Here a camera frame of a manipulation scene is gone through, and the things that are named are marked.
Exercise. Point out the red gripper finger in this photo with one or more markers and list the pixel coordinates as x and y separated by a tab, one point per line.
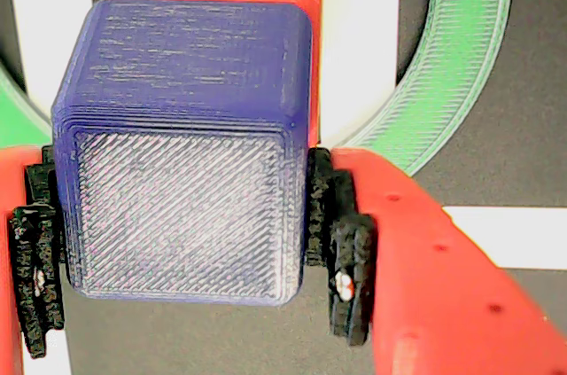
13	180
443	295

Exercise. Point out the checkerboard marker mat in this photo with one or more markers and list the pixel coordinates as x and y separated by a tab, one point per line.
509	149

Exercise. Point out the blue cube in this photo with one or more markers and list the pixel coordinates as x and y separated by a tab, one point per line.
181	149

